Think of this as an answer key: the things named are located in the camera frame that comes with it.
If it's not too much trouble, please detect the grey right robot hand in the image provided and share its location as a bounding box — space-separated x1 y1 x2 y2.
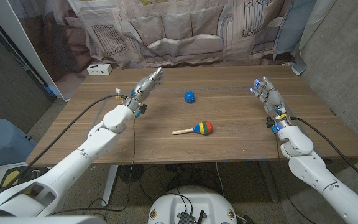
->
249 75 290 128

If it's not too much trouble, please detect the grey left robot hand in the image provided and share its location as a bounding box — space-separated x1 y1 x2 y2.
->
126 66 164 113

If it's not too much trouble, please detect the blue spiky stress ball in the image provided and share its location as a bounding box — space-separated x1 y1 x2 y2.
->
183 91 196 104

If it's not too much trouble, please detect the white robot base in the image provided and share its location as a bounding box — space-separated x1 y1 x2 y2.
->
147 185 238 224

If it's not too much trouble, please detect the colourful striped wooden maraca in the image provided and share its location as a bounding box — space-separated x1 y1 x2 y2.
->
172 120 214 136

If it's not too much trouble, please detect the white power strip box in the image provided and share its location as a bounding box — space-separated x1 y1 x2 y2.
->
86 63 113 76

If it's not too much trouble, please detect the printed sofa room backdrop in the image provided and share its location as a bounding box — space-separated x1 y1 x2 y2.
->
6 0 318 101

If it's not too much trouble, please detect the pale blue curtain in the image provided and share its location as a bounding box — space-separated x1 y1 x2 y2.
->
273 0 318 75

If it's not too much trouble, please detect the metal table leg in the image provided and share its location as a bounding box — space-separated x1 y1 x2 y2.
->
101 164 119 206
258 161 280 203

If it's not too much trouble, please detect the black round floor fan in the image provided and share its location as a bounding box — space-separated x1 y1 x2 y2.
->
119 164 145 184

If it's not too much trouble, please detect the black antenna module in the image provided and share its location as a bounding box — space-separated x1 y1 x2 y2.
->
177 209 205 224

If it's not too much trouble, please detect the white partition panel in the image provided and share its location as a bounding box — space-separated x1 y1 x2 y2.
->
0 0 58 94

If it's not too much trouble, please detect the blue plastic bin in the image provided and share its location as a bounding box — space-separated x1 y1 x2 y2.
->
0 118 37 177

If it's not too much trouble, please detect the black and yellow shoe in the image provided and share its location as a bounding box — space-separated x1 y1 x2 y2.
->
0 166 51 190

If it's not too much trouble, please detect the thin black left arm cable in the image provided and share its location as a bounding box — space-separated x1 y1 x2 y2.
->
47 116 137 216

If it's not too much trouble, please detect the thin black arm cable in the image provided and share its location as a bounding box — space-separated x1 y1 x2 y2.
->
273 132 316 224
47 116 137 216

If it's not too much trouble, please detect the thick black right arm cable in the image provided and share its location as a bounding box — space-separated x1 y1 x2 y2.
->
290 116 358 192

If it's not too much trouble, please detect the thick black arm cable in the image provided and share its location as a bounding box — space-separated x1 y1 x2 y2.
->
11 93 127 187
290 116 358 192

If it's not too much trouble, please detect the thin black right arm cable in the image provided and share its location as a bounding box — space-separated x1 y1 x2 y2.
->
273 132 316 224

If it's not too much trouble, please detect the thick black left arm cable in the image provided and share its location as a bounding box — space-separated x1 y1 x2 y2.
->
11 93 127 187

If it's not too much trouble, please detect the grey floor cable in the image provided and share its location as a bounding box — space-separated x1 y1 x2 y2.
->
215 162 224 197

